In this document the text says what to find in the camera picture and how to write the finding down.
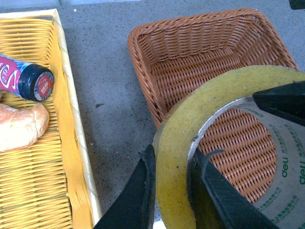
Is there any brown wicker basket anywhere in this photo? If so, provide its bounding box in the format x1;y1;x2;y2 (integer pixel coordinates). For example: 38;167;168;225
127;8;298;203

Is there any bread croissant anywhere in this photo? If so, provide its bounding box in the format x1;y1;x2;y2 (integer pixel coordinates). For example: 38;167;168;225
0;103;50;152

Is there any yellow tape roll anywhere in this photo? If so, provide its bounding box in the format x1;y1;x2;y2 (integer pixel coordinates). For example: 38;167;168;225
153;65;305;229

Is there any pink bottle black cap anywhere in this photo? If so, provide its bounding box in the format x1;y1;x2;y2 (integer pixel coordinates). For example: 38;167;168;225
0;54;54;102

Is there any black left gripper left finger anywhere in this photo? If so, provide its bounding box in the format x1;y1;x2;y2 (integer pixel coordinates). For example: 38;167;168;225
94;145;156;229

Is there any yellow wicker basket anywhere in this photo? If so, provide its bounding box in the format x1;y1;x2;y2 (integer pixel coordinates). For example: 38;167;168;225
0;9;102;229

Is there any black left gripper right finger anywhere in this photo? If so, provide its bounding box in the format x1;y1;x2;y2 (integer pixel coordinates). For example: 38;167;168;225
187;149;277;229

